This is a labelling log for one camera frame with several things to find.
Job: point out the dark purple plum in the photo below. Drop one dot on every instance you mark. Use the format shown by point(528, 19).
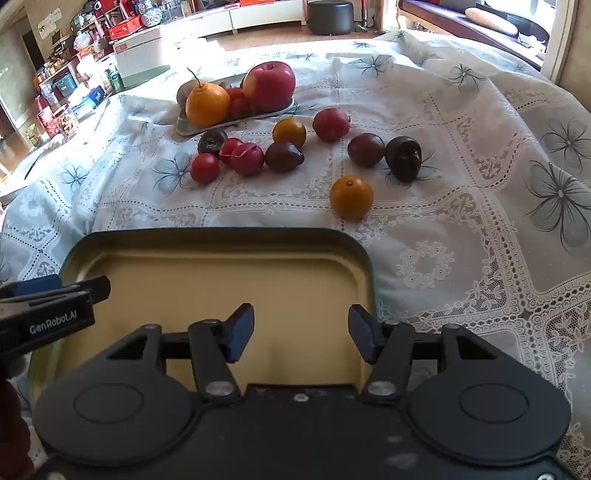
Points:
point(283, 157)

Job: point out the wooden bench with dark cushion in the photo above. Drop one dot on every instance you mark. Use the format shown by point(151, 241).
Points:
point(438, 18)

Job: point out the brown kiwi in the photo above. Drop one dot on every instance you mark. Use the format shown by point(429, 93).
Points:
point(184, 92)

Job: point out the yellow tray with dark rim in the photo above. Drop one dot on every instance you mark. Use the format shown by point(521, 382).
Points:
point(231, 286)

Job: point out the round orange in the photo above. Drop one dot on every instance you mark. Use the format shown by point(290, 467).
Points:
point(352, 197)

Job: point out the small orange yellow fruit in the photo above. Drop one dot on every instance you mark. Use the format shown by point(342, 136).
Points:
point(288, 132)

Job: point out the white storage box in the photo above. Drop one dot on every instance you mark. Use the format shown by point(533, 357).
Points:
point(143, 53)

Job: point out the red box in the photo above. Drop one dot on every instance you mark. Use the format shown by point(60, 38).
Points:
point(124, 28)

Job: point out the round red fruit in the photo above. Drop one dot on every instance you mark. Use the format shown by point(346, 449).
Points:
point(330, 123)

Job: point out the large orange with stem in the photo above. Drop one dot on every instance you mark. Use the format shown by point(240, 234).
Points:
point(207, 104)

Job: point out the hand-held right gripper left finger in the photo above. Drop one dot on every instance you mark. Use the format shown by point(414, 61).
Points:
point(240, 332)

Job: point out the person's left forearm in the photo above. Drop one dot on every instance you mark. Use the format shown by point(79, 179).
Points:
point(13, 429)

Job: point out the black round ottoman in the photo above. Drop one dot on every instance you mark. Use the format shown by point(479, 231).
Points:
point(330, 17)

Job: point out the beige bolster pillow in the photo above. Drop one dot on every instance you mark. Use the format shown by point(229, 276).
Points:
point(491, 21)

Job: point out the pale green plate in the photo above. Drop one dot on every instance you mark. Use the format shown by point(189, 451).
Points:
point(268, 115)

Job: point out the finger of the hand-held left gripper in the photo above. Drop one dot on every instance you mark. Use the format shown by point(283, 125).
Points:
point(87, 287)
point(39, 284)

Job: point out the red fruit with white thread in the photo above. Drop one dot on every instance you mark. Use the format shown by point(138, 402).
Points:
point(248, 158)

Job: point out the white low cabinet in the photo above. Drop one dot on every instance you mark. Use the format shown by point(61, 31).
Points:
point(249, 21)

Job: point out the large red apple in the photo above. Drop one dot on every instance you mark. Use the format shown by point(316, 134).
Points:
point(270, 85)

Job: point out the small dark plum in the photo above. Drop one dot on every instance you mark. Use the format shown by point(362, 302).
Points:
point(212, 141)

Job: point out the black purple mangosteen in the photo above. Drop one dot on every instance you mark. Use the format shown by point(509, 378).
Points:
point(403, 158)

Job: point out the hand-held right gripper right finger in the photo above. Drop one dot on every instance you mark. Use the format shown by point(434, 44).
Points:
point(364, 334)

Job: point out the dark brown red fruit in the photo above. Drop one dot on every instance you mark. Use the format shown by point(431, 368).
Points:
point(365, 149)

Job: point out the blue and white vase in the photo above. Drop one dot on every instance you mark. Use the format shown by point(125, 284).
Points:
point(150, 14)

